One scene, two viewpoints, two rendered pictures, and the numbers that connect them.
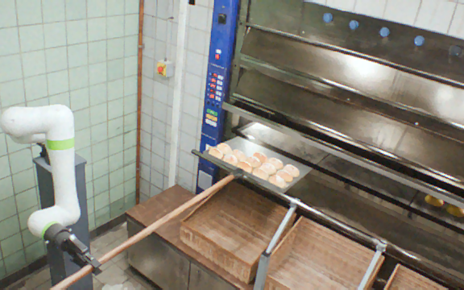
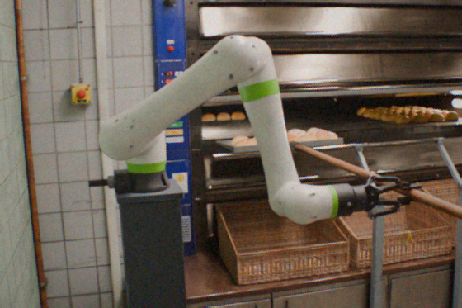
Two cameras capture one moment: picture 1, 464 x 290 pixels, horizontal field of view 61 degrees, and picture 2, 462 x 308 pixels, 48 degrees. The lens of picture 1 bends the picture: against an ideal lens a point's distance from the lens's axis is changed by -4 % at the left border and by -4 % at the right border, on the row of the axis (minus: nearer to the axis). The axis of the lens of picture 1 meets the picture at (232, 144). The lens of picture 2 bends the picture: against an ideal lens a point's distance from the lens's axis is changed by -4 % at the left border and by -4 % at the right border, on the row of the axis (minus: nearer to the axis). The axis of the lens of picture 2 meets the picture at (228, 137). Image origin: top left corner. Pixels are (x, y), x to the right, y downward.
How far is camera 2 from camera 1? 214 cm
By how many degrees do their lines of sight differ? 48
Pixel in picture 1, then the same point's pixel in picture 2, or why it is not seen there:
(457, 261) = (450, 150)
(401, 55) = not seen: outside the picture
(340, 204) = (349, 158)
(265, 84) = not seen: hidden behind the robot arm
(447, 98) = (402, 16)
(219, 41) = (169, 29)
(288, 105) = not seen: hidden behind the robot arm
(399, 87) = (367, 19)
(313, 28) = not seen: outside the picture
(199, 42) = (132, 41)
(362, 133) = (351, 73)
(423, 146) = (398, 63)
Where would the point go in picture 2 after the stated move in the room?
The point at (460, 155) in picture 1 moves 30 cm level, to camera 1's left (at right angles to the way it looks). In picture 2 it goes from (423, 59) to (402, 60)
